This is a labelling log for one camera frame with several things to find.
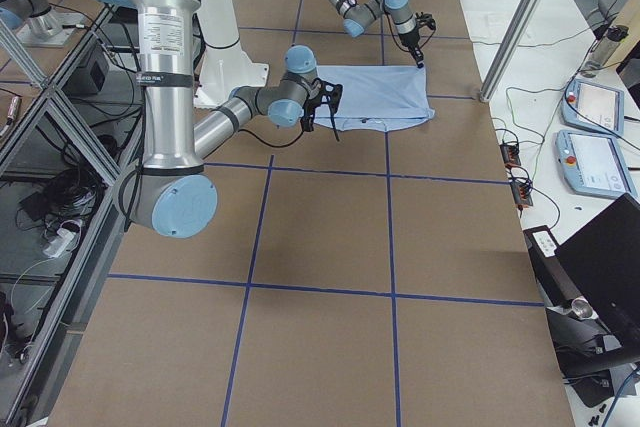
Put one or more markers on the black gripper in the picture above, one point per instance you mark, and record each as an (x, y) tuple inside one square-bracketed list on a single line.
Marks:
[(324, 93), (410, 40)]

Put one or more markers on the light blue t-shirt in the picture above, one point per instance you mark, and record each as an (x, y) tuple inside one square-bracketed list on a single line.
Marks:
[(378, 98)]

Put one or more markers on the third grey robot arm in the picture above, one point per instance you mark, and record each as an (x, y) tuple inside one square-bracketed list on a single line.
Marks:
[(36, 22)]

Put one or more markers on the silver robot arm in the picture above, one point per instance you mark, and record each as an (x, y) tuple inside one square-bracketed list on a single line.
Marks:
[(165, 189), (359, 15)]

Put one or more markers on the orange black electronics module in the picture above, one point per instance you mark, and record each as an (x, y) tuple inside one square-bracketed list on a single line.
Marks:
[(510, 155)]

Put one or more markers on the teach pendant tablet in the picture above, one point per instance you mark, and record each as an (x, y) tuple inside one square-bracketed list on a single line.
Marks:
[(593, 107), (592, 164)]

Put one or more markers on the black laptop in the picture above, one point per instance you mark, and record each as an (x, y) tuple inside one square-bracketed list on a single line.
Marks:
[(602, 260)]

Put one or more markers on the white power strip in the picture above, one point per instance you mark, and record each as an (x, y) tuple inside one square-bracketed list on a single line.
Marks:
[(64, 241)]

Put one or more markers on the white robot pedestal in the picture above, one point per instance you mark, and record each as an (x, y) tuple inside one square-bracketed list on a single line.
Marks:
[(225, 65)]

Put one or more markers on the aluminium frame post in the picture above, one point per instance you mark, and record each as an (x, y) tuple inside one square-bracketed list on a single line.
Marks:
[(514, 33)]

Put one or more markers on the aluminium truss frame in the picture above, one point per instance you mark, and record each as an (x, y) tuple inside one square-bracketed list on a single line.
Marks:
[(59, 163)]

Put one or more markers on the black camera device stand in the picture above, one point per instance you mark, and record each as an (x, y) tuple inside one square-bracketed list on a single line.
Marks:
[(592, 356)]

